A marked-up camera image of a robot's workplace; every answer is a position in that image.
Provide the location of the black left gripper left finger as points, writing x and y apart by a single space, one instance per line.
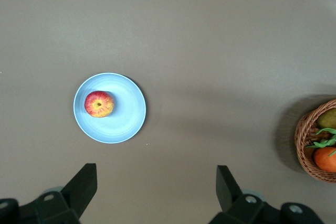
78 190

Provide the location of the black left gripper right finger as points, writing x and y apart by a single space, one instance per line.
231 192

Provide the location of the red yellow apple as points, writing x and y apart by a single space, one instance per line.
99 104

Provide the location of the brown wicker basket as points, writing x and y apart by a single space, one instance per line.
302 150

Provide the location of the light blue round plate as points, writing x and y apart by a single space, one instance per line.
126 119

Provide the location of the orange tangerine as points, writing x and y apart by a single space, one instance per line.
325 159

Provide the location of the green-brown pear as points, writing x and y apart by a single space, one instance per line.
328 119

